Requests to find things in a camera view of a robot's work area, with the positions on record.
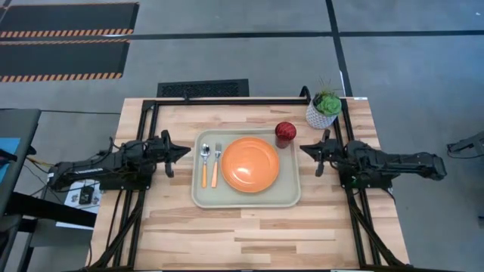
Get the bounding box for beige plastic tray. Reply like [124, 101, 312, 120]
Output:
[191, 128, 303, 209]

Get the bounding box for white paper sheet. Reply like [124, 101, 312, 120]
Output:
[55, 180, 102, 230]

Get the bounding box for black floor vent grille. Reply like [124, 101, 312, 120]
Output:
[157, 78, 250, 98]

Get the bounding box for black mat with hazard stripes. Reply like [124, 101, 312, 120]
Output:
[0, 39, 132, 83]
[0, 2, 140, 39]

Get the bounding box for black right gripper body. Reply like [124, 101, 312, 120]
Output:
[315, 129, 347, 178]

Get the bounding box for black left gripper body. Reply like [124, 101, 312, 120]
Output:
[145, 130, 175, 178]

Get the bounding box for spoon with orange handle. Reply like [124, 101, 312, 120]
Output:
[200, 143, 211, 189]

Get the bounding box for succulent in white patterned pot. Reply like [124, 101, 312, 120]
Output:
[305, 77, 343, 131]

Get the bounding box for fork with orange handle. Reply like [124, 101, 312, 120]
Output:
[210, 142, 222, 189]

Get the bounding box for yellow cable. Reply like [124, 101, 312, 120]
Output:
[25, 156, 56, 171]

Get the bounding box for small black device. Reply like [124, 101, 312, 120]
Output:
[78, 186, 95, 206]

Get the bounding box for red cup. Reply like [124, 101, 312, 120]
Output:
[274, 121, 298, 150]

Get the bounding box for orange plate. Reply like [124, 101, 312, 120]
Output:
[220, 136, 281, 194]

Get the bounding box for grey chair base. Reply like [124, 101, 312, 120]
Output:
[446, 131, 484, 159]

